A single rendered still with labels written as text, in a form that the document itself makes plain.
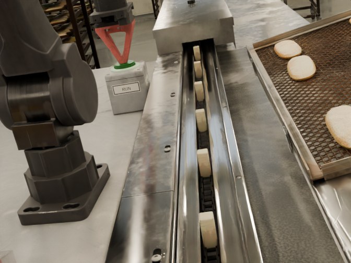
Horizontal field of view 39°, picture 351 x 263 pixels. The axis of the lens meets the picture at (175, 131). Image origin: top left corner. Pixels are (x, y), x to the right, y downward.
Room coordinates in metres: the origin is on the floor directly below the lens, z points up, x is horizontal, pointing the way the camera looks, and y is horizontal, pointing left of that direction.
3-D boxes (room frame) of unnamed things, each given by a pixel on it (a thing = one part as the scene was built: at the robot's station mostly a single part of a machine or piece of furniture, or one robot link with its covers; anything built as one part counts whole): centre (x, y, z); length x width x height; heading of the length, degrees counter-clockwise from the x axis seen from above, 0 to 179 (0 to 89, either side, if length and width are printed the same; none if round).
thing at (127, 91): (0.89, 0.07, 0.84); 0.08 x 0.08 x 0.11; 85
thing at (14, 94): (0.59, 0.15, 0.94); 0.09 x 0.05 x 0.10; 166
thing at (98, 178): (0.57, 0.15, 0.86); 0.12 x 0.09 x 0.08; 168
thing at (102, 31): (0.90, 0.07, 0.95); 0.07 x 0.07 x 0.09; 85
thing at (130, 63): (0.89, 0.07, 0.90); 0.04 x 0.04 x 0.02
